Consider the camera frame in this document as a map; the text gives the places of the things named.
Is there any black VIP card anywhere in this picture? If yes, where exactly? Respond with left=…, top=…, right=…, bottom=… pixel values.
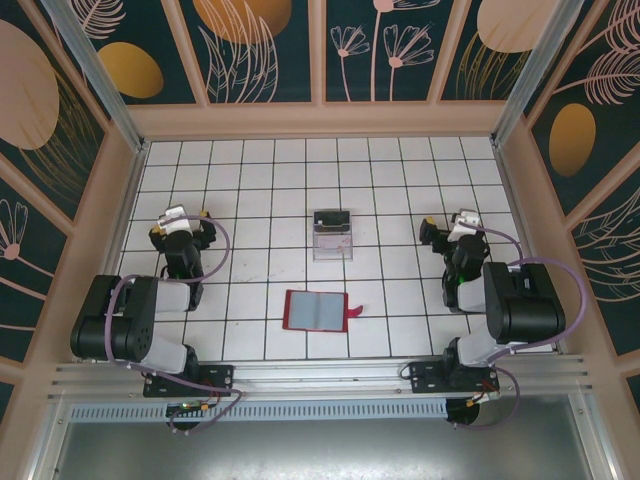
left=313, top=210, right=352, bottom=233

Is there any white card with red print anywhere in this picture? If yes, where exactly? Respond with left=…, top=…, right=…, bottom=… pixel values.
left=313, top=231, right=354, bottom=254

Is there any red card holder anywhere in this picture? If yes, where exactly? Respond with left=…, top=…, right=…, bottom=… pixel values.
left=282, top=288, right=366, bottom=335

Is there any clear acrylic card stand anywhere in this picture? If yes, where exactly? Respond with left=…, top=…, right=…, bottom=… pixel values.
left=310, top=208, right=356, bottom=265

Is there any grey metal sheet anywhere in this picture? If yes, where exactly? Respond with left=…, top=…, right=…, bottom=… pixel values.
left=47, top=394, right=594, bottom=480

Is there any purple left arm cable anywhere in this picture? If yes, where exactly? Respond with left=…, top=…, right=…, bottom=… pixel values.
left=106, top=213, right=245, bottom=435

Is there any aluminium table side rail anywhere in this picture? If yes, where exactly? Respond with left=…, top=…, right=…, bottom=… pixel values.
left=74, top=142, right=150, bottom=362
left=492, top=142, right=561, bottom=354

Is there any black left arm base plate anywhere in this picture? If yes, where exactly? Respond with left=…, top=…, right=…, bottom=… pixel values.
left=143, top=364, right=236, bottom=399

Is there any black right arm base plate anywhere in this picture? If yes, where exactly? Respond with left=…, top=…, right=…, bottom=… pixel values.
left=399, top=360, right=501, bottom=396

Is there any aluminium mounting rail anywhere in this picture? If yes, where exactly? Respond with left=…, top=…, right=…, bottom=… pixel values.
left=47, top=353, right=596, bottom=401

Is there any aluminium frame post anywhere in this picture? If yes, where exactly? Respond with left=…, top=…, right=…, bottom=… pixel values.
left=42, top=0, right=150, bottom=154
left=491, top=0, right=589, bottom=147

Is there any perforated metal cable tray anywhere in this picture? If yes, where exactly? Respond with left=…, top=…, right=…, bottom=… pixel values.
left=69, top=402, right=449, bottom=422

